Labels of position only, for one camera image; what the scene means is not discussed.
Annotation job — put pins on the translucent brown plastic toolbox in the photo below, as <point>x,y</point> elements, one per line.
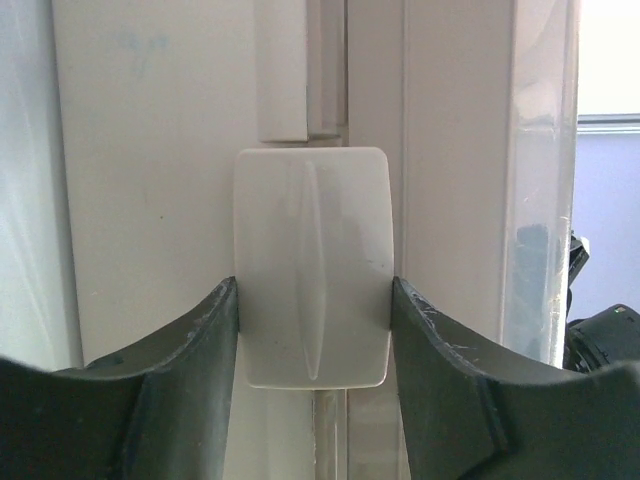
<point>313,151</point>

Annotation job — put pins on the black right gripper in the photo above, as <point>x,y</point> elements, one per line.
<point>610,336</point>

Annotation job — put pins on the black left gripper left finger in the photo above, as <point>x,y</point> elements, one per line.
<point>156,409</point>

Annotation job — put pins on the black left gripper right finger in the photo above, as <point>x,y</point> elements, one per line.
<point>473,409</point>

